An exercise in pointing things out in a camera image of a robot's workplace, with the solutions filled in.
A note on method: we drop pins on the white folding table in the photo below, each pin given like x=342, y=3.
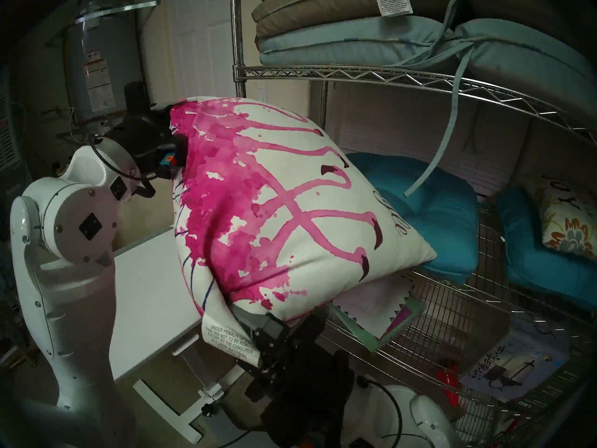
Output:
x=149, y=302

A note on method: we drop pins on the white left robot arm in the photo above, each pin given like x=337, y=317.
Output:
x=70, y=265

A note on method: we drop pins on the teal tufted seat cushion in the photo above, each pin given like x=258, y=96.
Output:
x=536, y=265
x=419, y=209

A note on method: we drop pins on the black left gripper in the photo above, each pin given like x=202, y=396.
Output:
x=144, y=146

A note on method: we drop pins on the red plastic item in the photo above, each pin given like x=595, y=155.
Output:
x=450, y=386

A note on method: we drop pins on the green paper folder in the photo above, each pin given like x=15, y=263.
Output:
x=361, y=340

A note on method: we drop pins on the printed box with Chinese characters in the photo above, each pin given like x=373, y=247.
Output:
x=513, y=367

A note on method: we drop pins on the pink flamingo throw cushion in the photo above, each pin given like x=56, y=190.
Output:
x=280, y=195

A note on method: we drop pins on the tan seat cushion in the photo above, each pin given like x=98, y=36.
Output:
x=527, y=8
x=326, y=3

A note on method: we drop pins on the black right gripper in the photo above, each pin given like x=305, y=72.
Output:
x=308, y=391

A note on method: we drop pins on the purple paper sheet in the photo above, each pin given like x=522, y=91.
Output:
x=401, y=321

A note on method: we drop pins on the grey water heater tank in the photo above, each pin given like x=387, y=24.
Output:
x=100, y=55

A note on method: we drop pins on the light blue cushion with ties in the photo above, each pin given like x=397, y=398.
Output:
x=522, y=59

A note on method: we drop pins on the floral print throw pillow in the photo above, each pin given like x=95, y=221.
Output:
x=569, y=223

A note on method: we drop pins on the light blue seat cushion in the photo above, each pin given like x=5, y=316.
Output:
x=354, y=41

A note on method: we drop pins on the white paper with zigzag edge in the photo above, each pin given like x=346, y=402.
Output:
x=373, y=311

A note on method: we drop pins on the grey furnace cabinet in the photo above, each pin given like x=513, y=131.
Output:
x=7, y=134

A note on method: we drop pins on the white panel door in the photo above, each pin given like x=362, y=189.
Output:
x=200, y=45

